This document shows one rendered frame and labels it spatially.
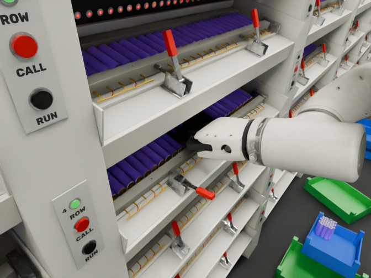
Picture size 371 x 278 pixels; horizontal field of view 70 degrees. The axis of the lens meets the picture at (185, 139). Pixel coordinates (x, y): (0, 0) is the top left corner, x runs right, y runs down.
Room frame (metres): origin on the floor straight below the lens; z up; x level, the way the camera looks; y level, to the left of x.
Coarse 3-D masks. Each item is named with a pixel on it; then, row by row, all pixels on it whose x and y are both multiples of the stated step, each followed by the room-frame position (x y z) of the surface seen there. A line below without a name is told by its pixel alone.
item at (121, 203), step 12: (252, 108) 0.67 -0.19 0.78; (180, 156) 0.44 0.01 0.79; (192, 156) 0.46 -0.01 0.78; (168, 168) 0.40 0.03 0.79; (180, 168) 0.42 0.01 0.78; (144, 180) 0.36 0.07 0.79; (156, 180) 0.37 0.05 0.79; (132, 192) 0.33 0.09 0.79; (144, 192) 0.35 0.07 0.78; (120, 204) 0.31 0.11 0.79; (144, 204) 0.33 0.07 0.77
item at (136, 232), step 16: (256, 80) 0.77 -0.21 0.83; (256, 96) 0.75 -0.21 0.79; (272, 96) 0.73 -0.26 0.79; (272, 112) 0.70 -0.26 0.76; (208, 160) 0.47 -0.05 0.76; (192, 176) 0.41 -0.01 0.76; (208, 176) 0.42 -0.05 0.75; (192, 192) 0.38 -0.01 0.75; (144, 208) 0.32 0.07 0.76; (160, 208) 0.33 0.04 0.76; (176, 208) 0.34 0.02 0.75; (128, 224) 0.29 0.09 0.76; (144, 224) 0.29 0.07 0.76; (160, 224) 0.31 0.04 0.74; (128, 240) 0.26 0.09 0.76; (144, 240) 0.28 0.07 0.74; (128, 256) 0.25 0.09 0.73
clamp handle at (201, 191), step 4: (184, 184) 0.37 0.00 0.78; (188, 184) 0.37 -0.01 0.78; (192, 184) 0.37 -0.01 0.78; (192, 188) 0.36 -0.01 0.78; (196, 188) 0.36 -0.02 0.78; (200, 188) 0.35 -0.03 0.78; (196, 192) 0.35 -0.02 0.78; (200, 192) 0.34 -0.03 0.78; (204, 192) 0.34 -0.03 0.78; (208, 192) 0.34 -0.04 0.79; (204, 196) 0.34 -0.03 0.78; (208, 196) 0.33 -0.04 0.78; (212, 196) 0.33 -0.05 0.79
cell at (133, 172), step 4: (124, 160) 0.41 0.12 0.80; (116, 164) 0.40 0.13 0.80; (120, 164) 0.40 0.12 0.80; (124, 164) 0.40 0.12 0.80; (128, 164) 0.40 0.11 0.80; (120, 168) 0.39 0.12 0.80; (124, 168) 0.39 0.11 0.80; (128, 168) 0.39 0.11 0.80; (132, 168) 0.39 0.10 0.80; (124, 172) 0.39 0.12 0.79; (128, 172) 0.38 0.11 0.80; (132, 172) 0.38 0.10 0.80; (136, 172) 0.38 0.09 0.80; (132, 176) 0.38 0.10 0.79; (136, 176) 0.37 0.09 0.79; (140, 176) 0.38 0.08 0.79; (136, 180) 0.37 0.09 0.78
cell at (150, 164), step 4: (136, 152) 0.43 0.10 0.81; (140, 152) 0.43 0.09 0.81; (136, 156) 0.43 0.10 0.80; (140, 156) 0.42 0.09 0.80; (144, 156) 0.42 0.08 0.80; (140, 160) 0.42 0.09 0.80; (144, 160) 0.42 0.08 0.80; (148, 160) 0.42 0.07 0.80; (144, 164) 0.41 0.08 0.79; (148, 164) 0.41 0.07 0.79; (152, 164) 0.41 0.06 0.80; (156, 164) 0.41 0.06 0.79; (152, 168) 0.40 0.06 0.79
